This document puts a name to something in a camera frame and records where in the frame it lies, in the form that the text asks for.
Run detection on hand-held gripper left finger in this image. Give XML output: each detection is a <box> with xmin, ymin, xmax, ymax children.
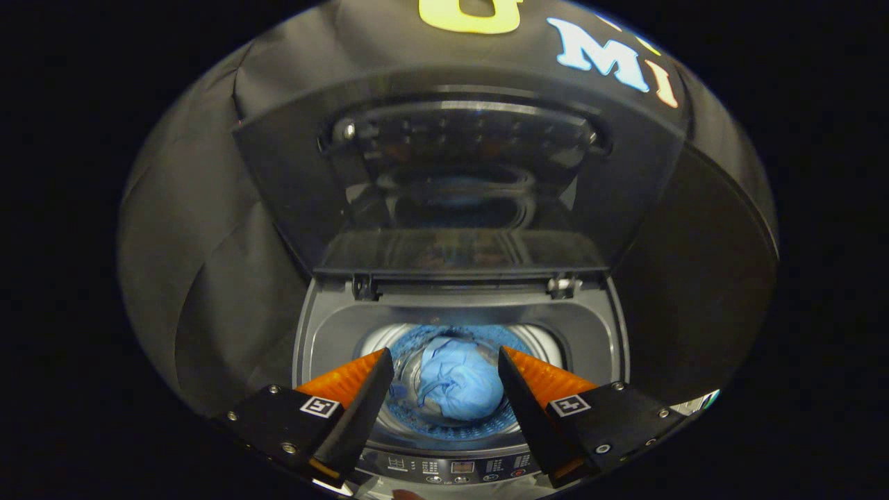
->
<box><xmin>212</xmin><ymin>347</ymin><xmax>395</xmax><ymax>489</ymax></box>

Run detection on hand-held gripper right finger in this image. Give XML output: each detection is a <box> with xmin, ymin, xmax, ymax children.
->
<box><xmin>497</xmin><ymin>345</ymin><xmax>688</xmax><ymax>489</ymax></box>

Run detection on light blue polo shirt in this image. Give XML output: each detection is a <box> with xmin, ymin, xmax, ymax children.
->
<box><xmin>417</xmin><ymin>337</ymin><xmax>504</xmax><ymax>422</ymax></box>

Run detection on dark washing machine lid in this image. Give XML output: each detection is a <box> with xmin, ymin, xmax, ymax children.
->
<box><xmin>233</xmin><ymin>66</ymin><xmax>688</xmax><ymax>282</ymax></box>

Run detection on beige cabinet with black top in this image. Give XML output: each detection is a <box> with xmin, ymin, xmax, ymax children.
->
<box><xmin>611</xmin><ymin>139</ymin><xmax>780</xmax><ymax>407</ymax></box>

